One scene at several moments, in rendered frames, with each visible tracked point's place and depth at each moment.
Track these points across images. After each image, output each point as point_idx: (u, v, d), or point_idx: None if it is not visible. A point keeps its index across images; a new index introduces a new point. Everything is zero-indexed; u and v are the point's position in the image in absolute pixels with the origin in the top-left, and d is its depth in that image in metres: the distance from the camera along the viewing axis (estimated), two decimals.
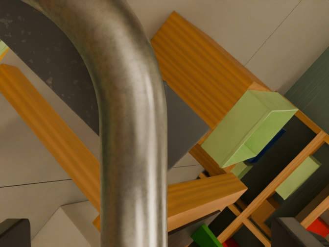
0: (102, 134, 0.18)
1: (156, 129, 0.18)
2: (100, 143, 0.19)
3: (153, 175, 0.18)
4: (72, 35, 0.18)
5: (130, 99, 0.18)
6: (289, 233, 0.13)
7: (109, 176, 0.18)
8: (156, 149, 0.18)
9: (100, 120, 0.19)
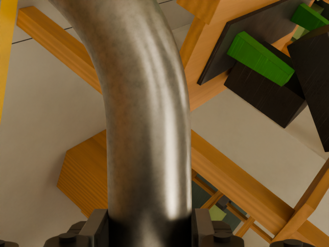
0: (109, 139, 0.15)
1: (178, 133, 0.14)
2: (108, 151, 0.15)
3: (176, 190, 0.14)
4: (71, 14, 0.14)
5: (146, 95, 0.14)
6: (192, 221, 0.14)
7: (120, 192, 0.14)
8: (178, 158, 0.14)
9: (106, 122, 0.15)
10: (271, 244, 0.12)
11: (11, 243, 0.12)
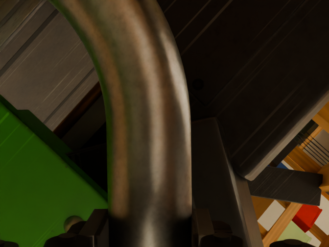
0: (109, 139, 0.15)
1: (178, 133, 0.14)
2: (108, 151, 0.15)
3: (176, 190, 0.14)
4: (71, 14, 0.14)
5: (146, 95, 0.14)
6: (192, 221, 0.14)
7: (120, 192, 0.14)
8: (178, 158, 0.14)
9: (106, 122, 0.15)
10: (271, 244, 0.12)
11: (11, 243, 0.12)
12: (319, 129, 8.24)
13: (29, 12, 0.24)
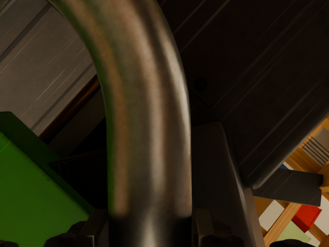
0: (109, 139, 0.15)
1: (178, 133, 0.14)
2: (108, 151, 0.15)
3: (176, 190, 0.14)
4: (71, 14, 0.14)
5: (146, 95, 0.14)
6: (192, 221, 0.14)
7: (120, 192, 0.14)
8: (178, 158, 0.14)
9: (106, 122, 0.15)
10: (271, 244, 0.12)
11: (11, 243, 0.12)
12: (319, 128, 8.21)
13: (7, 0, 0.21)
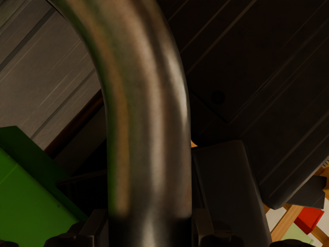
0: (109, 139, 0.15)
1: (178, 133, 0.14)
2: (108, 151, 0.15)
3: (176, 190, 0.14)
4: (71, 14, 0.14)
5: (146, 95, 0.14)
6: (192, 221, 0.14)
7: (120, 192, 0.14)
8: (178, 158, 0.14)
9: (106, 122, 0.15)
10: (271, 244, 0.12)
11: (11, 243, 0.12)
12: None
13: (13, 11, 0.19)
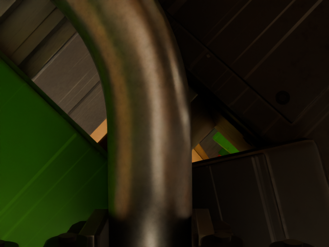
0: (110, 138, 0.15)
1: (179, 133, 0.14)
2: (108, 151, 0.15)
3: (176, 190, 0.14)
4: (73, 14, 0.14)
5: (147, 95, 0.14)
6: (192, 221, 0.14)
7: (121, 192, 0.14)
8: (179, 158, 0.14)
9: (107, 122, 0.15)
10: (271, 244, 0.12)
11: (11, 243, 0.12)
12: None
13: None
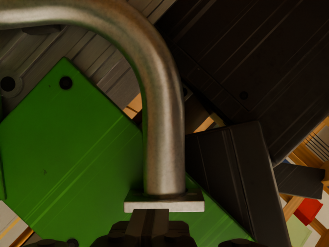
0: (144, 113, 0.30)
1: (177, 110, 0.29)
2: (143, 120, 0.30)
3: (176, 138, 0.29)
4: (126, 53, 0.29)
5: (162, 92, 0.29)
6: (149, 222, 0.14)
7: (150, 139, 0.29)
8: (178, 123, 0.29)
9: (142, 105, 0.30)
10: (219, 245, 0.12)
11: (63, 243, 0.12)
12: (322, 125, 8.33)
13: None
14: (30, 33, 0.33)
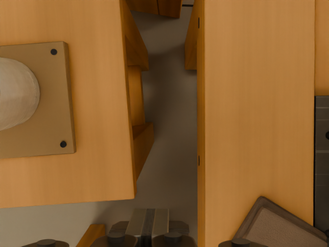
0: None
1: None
2: None
3: None
4: None
5: None
6: (149, 222, 0.14)
7: None
8: None
9: None
10: (219, 245, 0.12)
11: (63, 243, 0.12)
12: None
13: None
14: None
